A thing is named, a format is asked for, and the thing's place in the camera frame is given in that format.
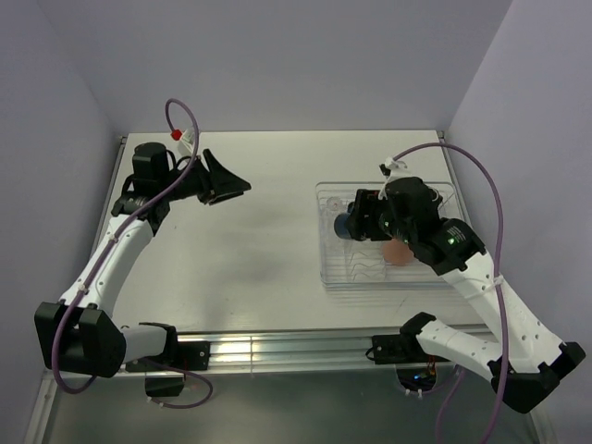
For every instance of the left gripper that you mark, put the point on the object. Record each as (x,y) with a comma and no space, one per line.
(216,181)

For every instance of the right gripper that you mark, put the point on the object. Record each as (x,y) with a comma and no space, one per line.
(366,202)

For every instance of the small black mug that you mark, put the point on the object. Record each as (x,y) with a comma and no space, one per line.
(340,227)

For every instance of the orange plastic cup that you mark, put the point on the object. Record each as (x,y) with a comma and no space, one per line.
(397,253)

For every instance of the clear glass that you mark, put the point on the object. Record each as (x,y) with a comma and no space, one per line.
(335,206)

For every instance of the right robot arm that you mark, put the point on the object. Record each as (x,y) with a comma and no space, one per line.
(527,359)

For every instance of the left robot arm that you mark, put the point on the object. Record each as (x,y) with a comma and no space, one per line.
(137,215)

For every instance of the clear plastic drip tray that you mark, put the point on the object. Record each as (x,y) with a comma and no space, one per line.
(333,283)

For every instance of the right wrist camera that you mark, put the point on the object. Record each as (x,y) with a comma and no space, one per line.
(393,169)

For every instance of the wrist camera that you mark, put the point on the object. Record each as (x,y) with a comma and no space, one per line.
(185,140)
(393,169)

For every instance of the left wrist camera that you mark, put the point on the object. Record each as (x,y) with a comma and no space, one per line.
(185,140)

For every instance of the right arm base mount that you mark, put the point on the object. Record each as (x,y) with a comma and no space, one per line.
(415,369)

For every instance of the aluminium extrusion rail frame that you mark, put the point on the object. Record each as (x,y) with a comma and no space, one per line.
(277,349)

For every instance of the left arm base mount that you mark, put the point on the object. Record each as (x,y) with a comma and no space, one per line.
(174,379)

